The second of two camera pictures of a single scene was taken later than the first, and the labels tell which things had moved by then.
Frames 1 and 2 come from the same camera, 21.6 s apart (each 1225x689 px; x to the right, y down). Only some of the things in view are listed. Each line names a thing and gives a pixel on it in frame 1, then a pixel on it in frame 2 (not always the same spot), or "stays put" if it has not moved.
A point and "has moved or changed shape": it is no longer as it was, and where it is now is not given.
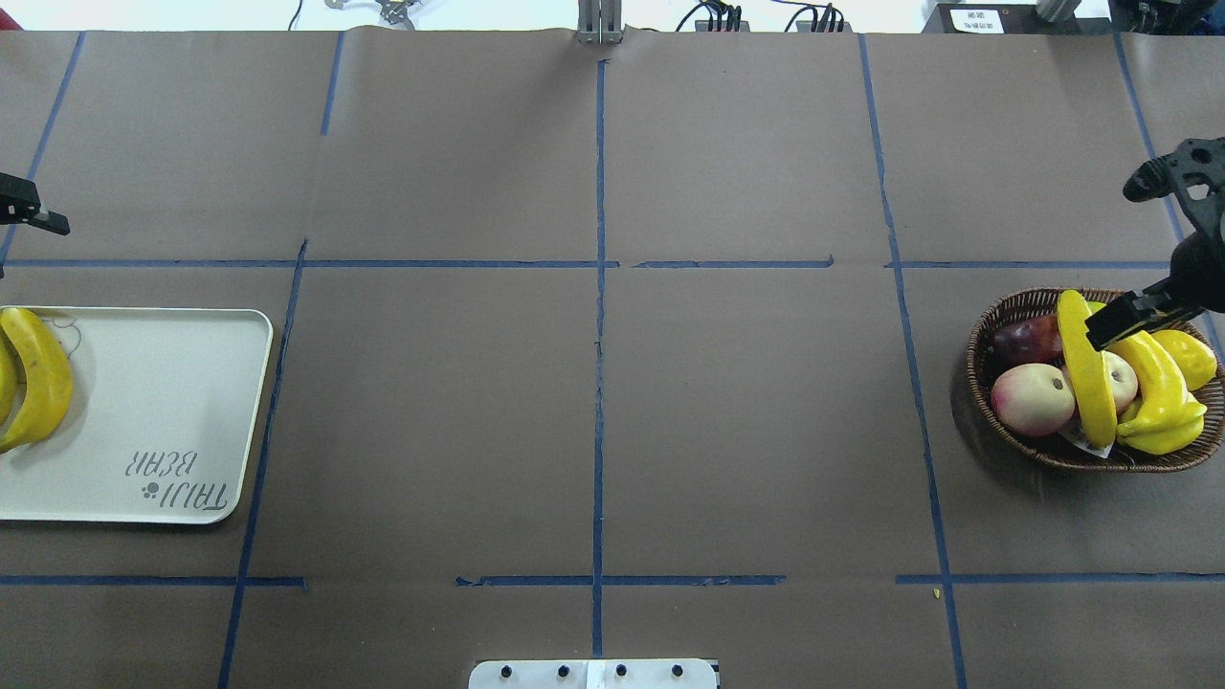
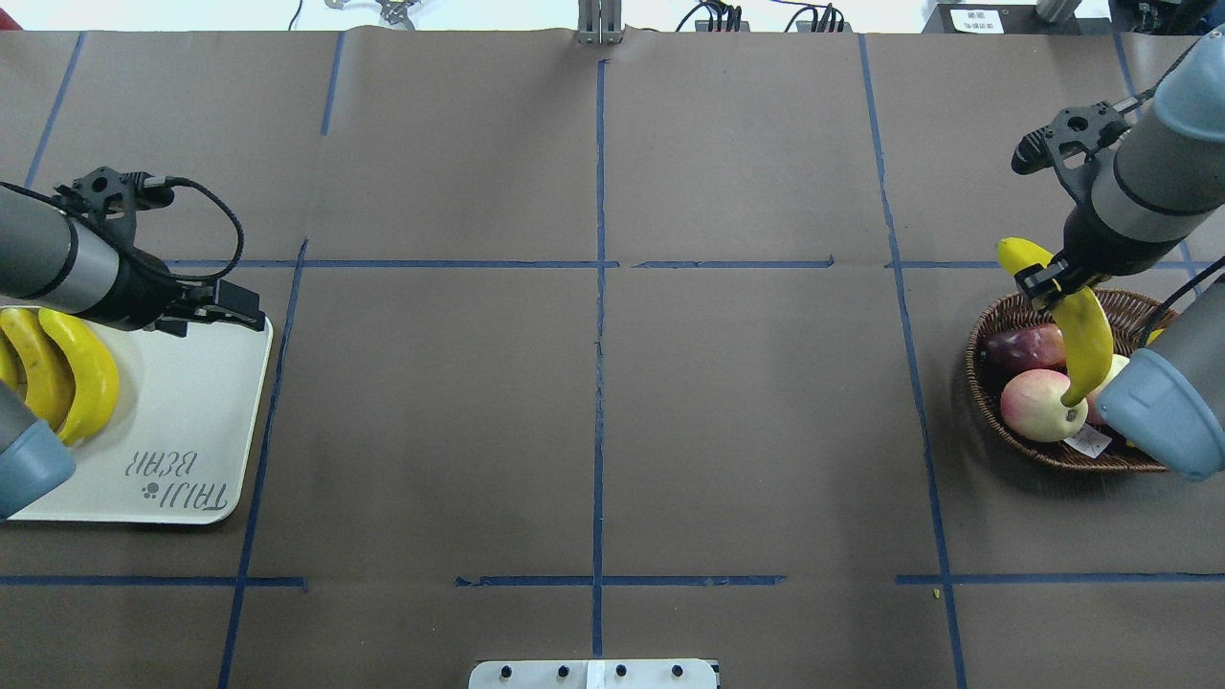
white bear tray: (162, 421) stays put
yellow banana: (1163, 390) has moved or changed shape
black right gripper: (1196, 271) → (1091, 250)
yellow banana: (1086, 370) has moved or changed shape
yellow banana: (49, 381) stays put
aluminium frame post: (599, 22) stays put
